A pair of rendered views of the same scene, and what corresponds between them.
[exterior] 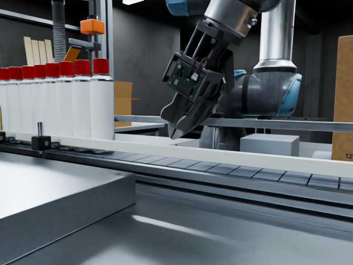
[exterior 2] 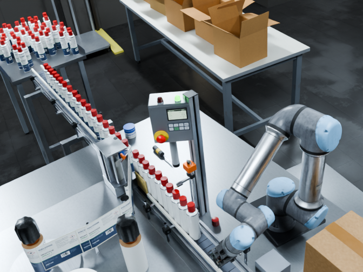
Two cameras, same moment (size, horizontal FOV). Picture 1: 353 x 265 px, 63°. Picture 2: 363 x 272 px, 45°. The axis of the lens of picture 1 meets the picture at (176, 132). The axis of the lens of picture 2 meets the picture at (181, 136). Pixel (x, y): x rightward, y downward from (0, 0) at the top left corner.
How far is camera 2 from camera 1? 1.56 m
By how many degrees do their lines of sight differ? 41
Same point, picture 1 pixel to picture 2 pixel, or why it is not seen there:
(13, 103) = (152, 186)
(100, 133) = (192, 233)
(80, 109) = (182, 219)
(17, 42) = not seen: outside the picture
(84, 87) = (183, 212)
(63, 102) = (175, 210)
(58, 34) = (172, 149)
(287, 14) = (313, 181)
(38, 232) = not seen: outside the picture
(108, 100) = (195, 223)
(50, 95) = (169, 201)
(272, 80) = (299, 212)
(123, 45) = not seen: outside the picture
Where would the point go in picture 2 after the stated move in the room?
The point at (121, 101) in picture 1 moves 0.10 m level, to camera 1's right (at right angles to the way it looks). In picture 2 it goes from (254, 36) to (267, 38)
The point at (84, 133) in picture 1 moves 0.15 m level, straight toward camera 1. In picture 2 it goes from (186, 228) to (181, 256)
